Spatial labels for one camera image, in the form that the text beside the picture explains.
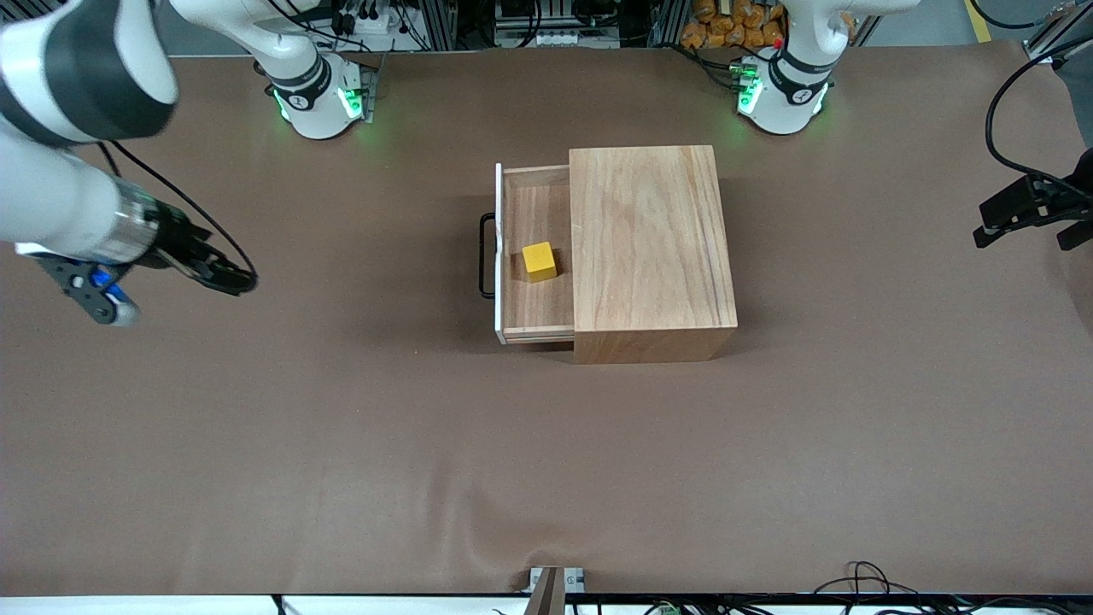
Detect wooden drawer with black handle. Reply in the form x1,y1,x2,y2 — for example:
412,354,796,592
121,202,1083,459
477,162,576,347

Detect yellow block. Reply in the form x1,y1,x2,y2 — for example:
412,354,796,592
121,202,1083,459
521,241,559,284

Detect brown table cloth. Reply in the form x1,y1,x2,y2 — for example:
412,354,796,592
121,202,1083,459
0,43,1093,597

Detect white power strip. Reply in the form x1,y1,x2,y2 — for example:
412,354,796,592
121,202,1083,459
328,0,404,37

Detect orange bagged items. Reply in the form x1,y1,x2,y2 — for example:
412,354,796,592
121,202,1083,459
680,0,788,50

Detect wooden cabinet box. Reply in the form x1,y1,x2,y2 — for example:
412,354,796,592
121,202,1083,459
570,145,739,366

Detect metal table clamp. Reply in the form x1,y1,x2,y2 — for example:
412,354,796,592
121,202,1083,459
527,565,587,615

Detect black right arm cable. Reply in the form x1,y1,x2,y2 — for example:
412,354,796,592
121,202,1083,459
96,139,259,283

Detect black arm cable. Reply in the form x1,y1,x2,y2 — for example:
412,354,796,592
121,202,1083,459
967,0,1093,201
96,139,259,283

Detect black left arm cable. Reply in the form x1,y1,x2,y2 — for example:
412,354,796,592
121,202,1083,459
967,0,1093,201

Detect aluminium frame profile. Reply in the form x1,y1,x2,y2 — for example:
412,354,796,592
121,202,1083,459
417,0,459,50
1023,0,1093,66

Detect black cable bundle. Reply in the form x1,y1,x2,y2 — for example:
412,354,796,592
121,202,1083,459
803,560,1093,615

